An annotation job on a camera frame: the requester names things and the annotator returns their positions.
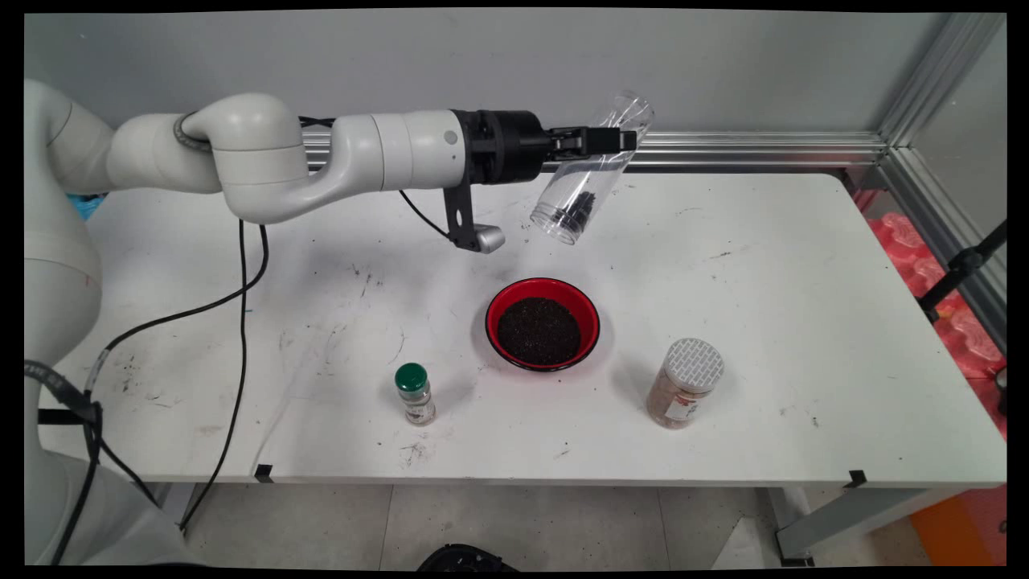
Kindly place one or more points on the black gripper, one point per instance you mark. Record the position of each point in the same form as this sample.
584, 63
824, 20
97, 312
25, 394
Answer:
502, 149

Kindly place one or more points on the tall clear plastic jar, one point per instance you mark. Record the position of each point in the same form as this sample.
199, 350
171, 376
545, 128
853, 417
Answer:
595, 173

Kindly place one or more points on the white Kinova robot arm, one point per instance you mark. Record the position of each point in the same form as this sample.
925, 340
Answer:
386, 149

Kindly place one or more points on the red bowl with black rim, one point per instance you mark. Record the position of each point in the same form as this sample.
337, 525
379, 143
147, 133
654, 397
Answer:
514, 301

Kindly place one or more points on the black seeds heap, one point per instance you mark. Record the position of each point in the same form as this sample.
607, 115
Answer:
539, 331

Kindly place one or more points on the brown spice jar white lid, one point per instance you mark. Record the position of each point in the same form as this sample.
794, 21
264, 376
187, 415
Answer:
683, 386

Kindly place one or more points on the small spice bottle green cap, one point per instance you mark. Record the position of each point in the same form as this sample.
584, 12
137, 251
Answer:
416, 398

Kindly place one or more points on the red plastic bags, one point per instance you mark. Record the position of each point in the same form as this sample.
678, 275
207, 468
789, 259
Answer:
965, 338

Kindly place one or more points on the black tape piece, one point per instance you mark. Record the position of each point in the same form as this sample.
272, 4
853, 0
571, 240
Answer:
264, 474
855, 479

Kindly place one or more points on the black chair base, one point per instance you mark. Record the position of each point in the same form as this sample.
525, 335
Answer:
466, 559

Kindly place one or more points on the grey table leg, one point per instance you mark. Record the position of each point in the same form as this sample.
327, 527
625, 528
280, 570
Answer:
844, 523
173, 507

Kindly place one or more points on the blue cloth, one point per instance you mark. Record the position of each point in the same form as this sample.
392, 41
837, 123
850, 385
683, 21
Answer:
87, 206

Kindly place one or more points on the orange box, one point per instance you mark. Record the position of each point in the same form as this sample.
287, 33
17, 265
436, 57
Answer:
965, 531

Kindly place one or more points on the aluminium frame rail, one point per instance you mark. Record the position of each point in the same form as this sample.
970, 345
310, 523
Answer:
924, 209
723, 149

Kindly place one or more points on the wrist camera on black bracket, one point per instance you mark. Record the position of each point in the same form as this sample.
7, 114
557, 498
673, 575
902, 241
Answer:
486, 239

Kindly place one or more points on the aluminium frame post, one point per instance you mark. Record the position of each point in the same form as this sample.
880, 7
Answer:
932, 72

